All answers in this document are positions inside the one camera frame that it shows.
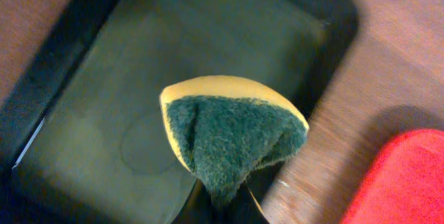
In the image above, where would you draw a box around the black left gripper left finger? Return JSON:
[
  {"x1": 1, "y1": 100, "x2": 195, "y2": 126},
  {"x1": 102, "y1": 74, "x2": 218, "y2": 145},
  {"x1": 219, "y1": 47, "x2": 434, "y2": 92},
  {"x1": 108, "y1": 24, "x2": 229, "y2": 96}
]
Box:
[{"x1": 171, "y1": 180, "x2": 213, "y2": 224}]

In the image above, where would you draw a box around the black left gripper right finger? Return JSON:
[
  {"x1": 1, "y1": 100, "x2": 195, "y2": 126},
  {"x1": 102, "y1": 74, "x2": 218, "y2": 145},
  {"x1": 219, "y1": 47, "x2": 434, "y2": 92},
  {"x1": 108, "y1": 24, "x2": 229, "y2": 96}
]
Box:
[{"x1": 225, "y1": 184, "x2": 269, "y2": 224}]

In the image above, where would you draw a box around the yellow green sponge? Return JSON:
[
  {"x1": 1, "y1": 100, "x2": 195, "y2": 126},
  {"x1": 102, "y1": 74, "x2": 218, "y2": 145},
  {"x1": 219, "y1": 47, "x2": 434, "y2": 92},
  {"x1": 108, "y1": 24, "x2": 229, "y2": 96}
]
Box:
[{"x1": 160, "y1": 76, "x2": 309, "y2": 208}]

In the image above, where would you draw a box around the black rectangular water tray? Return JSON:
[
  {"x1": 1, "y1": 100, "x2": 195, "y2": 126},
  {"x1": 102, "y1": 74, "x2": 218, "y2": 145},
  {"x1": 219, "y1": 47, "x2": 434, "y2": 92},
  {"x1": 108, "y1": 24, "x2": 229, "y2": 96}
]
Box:
[{"x1": 1, "y1": 0, "x2": 359, "y2": 223}]

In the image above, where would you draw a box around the red plastic tray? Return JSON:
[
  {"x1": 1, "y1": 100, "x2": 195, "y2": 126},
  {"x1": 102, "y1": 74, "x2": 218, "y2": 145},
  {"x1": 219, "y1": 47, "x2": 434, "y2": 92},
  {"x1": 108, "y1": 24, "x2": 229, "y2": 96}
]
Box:
[{"x1": 341, "y1": 129, "x2": 443, "y2": 224}]

